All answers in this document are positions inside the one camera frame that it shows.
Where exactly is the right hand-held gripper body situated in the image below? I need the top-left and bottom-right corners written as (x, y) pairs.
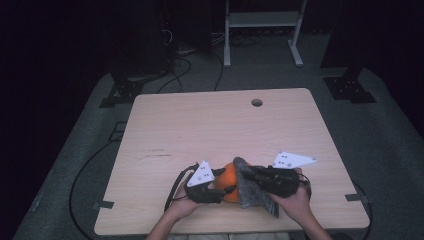
top-left (262, 151), bottom-right (319, 198)

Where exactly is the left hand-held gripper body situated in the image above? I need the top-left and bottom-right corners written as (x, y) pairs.
top-left (183, 160), bottom-right (226, 205)

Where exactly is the orange plush toy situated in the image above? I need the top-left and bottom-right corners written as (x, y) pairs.
top-left (213, 161), bottom-right (241, 204)

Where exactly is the person's right hand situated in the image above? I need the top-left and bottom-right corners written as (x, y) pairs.
top-left (268, 167), bottom-right (313, 223)

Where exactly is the person's left hand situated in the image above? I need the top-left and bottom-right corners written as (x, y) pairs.
top-left (166, 185), bottom-right (201, 221)

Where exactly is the grey tape strip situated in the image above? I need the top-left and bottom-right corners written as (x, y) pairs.
top-left (92, 199), bottom-right (116, 211)
top-left (344, 192), bottom-right (370, 203)

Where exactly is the black stand base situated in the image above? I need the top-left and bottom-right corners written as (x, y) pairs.
top-left (98, 79), bottom-right (145, 109)
top-left (322, 75), bottom-right (378, 105)

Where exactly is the white metal stand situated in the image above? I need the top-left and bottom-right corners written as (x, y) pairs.
top-left (223, 0), bottom-right (309, 69)

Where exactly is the right hand-held gripper black cable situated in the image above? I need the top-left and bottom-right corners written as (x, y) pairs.
top-left (296, 172), bottom-right (313, 202)

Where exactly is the hand-held gripper black cable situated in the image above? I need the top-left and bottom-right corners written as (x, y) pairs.
top-left (296, 172), bottom-right (313, 202)
top-left (163, 162), bottom-right (201, 213)

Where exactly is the left hand-held gripper black cable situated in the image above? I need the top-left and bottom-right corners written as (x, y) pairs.
top-left (163, 162), bottom-right (201, 213)

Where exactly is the long black floor cable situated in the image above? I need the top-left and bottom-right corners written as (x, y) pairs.
top-left (68, 139), bottom-right (116, 240)

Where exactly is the bundle of black cables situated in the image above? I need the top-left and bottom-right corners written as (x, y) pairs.
top-left (229, 32), bottom-right (264, 48)

